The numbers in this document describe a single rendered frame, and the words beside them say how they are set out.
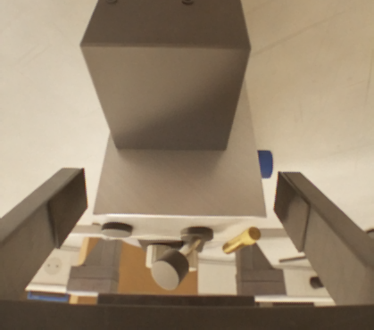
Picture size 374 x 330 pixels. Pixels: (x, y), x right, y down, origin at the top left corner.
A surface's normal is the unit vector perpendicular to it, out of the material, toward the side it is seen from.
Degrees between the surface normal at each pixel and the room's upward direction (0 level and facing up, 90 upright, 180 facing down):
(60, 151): 0
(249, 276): 90
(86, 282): 90
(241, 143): 90
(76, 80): 0
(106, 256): 90
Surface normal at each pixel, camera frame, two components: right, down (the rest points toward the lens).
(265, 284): 0.02, -0.56
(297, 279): 0.35, -0.52
